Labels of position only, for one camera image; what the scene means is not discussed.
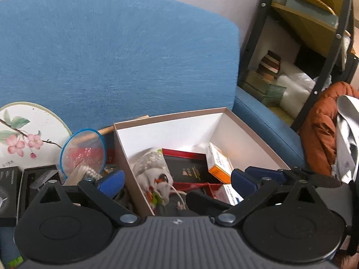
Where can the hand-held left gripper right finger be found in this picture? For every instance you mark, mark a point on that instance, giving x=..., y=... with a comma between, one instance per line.
x=241, y=179

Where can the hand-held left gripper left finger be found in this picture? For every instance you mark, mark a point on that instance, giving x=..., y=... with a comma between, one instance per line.
x=112, y=183

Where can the brown cardboard box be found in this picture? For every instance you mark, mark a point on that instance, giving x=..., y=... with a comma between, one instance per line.
x=174, y=130

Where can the white blue small box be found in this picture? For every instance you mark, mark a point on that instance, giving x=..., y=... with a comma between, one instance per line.
x=230, y=194

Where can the orange white medicine box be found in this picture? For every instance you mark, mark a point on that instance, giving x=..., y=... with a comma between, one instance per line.
x=218, y=159

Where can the white patterned plastic bag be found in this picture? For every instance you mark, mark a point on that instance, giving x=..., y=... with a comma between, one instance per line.
x=150, y=164

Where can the black rounded object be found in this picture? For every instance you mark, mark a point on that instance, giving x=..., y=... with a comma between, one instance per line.
x=202, y=201

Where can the black red gift box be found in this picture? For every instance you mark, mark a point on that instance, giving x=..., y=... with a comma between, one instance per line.
x=190, y=171

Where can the blue rimmed clear round lid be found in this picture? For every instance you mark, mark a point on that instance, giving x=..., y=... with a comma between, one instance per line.
x=81, y=137

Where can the black open box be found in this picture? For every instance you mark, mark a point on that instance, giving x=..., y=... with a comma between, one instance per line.
x=26, y=190

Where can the green box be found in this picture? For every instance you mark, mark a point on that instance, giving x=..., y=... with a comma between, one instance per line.
x=260, y=88

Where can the orange down jacket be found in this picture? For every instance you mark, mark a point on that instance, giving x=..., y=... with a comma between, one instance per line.
x=319, y=123

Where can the black box with emblem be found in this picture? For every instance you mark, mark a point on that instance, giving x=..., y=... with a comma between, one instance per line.
x=9, y=190

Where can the round floral fan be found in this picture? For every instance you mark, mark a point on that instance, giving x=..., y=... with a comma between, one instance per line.
x=28, y=123

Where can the white grey garment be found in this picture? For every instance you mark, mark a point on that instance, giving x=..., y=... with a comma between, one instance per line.
x=347, y=134

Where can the striped vase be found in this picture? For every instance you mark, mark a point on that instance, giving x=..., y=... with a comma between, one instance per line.
x=269, y=64

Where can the blue fabric chair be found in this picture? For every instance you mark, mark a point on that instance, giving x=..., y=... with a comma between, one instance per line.
x=112, y=47

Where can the black metal rack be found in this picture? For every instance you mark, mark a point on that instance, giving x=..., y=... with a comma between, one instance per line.
x=255, y=26

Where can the yellow wooden shelf board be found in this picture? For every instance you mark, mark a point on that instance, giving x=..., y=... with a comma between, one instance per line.
x=305, y=25

